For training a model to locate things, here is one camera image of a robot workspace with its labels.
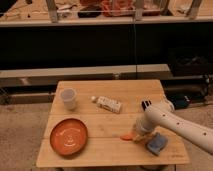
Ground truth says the long wooden bench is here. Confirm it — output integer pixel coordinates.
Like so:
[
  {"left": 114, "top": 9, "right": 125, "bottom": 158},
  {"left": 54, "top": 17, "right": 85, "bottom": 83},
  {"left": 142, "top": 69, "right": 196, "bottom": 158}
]
[{"left": 0, "top": 64, "right": 172, "bottom": 87}]

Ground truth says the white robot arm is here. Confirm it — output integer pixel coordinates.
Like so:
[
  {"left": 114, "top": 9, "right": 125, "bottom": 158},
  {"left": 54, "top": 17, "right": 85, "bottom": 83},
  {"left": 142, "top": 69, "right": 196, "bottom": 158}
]
[{"left": 135, "top": 100, "right": 213, "bottom": 155}]

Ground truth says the blue sponge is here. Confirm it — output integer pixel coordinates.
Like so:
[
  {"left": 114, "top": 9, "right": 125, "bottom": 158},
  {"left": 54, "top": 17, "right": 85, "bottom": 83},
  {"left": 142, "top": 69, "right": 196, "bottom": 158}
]
[{"left": 146, "top": 132, "right": 168, "bottom": 156}]

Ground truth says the white lying bottle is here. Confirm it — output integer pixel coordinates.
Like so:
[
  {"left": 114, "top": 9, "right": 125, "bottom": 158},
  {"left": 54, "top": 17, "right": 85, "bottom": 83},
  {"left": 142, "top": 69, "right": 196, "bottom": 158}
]
[{"left": 91, "top": 96, "right": 122, "bottom": 113}]

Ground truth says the black rectangular box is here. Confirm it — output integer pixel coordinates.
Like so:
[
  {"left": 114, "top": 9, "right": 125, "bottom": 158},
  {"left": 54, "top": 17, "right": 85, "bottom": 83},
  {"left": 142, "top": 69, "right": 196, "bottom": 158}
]
[{"left": 141, "top": 100, "right": 152, "bottom": 111}]

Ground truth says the orange plate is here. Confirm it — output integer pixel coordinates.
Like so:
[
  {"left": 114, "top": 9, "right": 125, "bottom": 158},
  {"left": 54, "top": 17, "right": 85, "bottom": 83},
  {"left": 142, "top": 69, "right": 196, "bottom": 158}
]
[{"left": 50, "top": 118, "right": 88, "bottom": 156}]

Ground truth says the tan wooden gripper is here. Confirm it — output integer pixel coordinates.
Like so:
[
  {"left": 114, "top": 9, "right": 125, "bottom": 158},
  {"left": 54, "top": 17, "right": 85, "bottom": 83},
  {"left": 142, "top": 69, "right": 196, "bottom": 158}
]
[{"left": 133, "top": 133, "right": 154, "bottom": 143}]

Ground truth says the wooden table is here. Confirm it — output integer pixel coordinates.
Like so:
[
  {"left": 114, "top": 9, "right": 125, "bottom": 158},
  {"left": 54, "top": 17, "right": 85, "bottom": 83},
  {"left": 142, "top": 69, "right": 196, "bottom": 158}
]
[{"left": 36, "top": 80, "right": 189, "bottom": 168}]

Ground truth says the orange chili pepper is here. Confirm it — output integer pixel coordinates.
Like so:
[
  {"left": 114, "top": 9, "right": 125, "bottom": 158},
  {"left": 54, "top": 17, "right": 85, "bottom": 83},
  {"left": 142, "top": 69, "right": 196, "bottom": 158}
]
[{"left": 120, "top": 133, "right": 135, "bottom": 141}]

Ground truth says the clear plastic cup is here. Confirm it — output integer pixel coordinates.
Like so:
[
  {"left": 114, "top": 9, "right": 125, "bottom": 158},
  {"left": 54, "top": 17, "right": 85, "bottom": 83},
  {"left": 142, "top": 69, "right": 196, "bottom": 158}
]
[{"left": 60, "top": 88, "right": 77, "bottom": 110}]

